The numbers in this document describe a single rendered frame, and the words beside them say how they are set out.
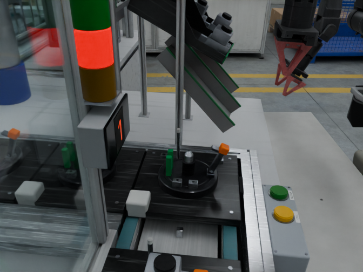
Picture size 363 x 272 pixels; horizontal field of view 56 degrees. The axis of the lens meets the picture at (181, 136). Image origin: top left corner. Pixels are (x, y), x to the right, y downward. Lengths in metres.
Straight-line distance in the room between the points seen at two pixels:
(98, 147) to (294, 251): 0.42
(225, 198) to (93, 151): 0.37
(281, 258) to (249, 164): 0.30
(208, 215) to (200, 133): 0.54
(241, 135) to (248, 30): 3.73
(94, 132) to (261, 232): 0.40
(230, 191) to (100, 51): 0.46
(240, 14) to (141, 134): 3.76
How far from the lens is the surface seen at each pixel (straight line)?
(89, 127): 0.48
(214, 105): 0.93
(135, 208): 0.73
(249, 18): 4.85
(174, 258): 0.48
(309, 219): 0.93
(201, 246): 0.73
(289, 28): 0.68
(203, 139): 1.18
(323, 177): 1.09
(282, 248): 0.70
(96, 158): 0.50
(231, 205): 0.75
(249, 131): 1.25
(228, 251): 0.69
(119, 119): 0.53
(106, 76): 0.49
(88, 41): 0.47
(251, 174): 0.88
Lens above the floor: 1.47
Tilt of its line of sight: 31 degrees down
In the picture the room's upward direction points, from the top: 1 degrees clockwise
